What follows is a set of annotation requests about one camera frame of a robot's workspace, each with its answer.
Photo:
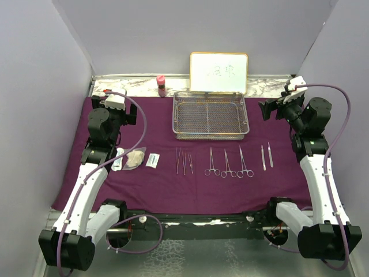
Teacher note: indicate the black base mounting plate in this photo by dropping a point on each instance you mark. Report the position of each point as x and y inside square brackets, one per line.
[152, 229]

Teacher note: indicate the purple cloth wrap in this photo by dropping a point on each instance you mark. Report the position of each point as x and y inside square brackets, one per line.
[161, 190]

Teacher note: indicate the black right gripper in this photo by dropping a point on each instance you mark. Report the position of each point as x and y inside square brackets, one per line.
[271, 104]

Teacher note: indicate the steel blunt tweezers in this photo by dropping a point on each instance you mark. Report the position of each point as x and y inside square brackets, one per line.
[227, 170]

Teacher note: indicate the yellow framed whiteboard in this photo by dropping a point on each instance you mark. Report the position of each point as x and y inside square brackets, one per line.
[218, 72]

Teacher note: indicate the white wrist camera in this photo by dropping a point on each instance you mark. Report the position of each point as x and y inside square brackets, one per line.
[113, 100]
[294, 88]

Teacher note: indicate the steel scalpel handle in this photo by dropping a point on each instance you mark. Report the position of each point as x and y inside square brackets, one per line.
[270, 156]
[190, 162]

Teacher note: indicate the steel scissors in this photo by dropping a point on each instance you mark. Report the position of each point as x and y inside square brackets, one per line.
[263, 158]

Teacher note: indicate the white blue label packet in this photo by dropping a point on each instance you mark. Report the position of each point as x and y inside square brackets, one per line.
[153, 160]

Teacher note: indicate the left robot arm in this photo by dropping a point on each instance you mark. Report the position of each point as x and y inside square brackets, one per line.
[72, 240]

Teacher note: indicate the aluminium frame rail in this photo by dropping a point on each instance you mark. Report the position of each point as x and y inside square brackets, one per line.
[52, 216]

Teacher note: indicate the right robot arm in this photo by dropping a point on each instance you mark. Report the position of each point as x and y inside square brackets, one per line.
[328, 234]

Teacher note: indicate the steel forceps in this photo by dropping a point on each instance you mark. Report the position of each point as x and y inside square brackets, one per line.
[244, 170]

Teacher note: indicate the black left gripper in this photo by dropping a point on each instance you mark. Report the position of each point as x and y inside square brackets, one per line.
[127, 118]

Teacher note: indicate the steel clamp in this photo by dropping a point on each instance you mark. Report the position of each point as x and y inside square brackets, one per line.
[212, 168]

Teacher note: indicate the metal mesh tray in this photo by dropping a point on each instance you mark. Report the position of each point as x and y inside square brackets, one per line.
[209, 116]

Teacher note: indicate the pink lid spice bottle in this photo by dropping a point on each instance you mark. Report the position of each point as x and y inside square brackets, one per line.
[162, 91]

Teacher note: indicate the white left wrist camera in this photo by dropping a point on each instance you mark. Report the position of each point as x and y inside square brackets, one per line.
[113, 100]

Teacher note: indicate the white gauze bag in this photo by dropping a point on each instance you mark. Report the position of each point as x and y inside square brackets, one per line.
[134, 158]

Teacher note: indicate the steel tweezers front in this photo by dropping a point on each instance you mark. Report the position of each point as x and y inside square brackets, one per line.
[178, 153]

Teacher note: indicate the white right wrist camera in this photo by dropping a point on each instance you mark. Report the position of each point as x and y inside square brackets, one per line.
[294, 88]

